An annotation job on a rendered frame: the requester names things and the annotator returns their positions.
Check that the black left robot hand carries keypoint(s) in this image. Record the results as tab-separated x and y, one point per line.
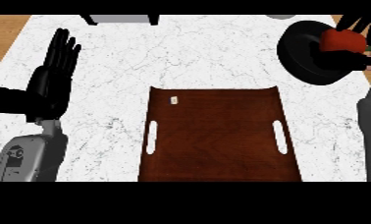
47	87

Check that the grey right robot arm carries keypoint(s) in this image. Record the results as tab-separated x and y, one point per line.
365	136

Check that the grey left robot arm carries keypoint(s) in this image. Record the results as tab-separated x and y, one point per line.
28	156

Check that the brown wooden tray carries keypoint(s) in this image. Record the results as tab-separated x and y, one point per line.
217	136

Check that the black pot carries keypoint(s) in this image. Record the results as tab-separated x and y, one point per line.
296	51

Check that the grey round object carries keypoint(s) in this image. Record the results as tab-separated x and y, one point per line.
280	16

